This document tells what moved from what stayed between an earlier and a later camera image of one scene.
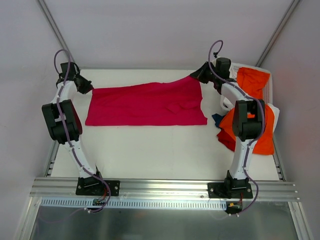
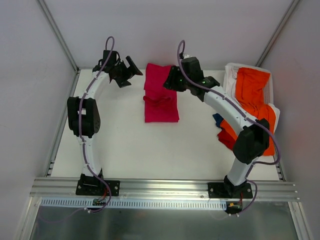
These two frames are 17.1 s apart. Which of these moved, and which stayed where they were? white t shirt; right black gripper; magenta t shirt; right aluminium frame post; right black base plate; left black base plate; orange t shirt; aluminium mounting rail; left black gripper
Moved: right black gripper; left black gripper; magenta t shirt
Stayed: orange t shirt; right black base plate; right aluminium frame post; white t shirt; left black base plate; aluminium mounting rail
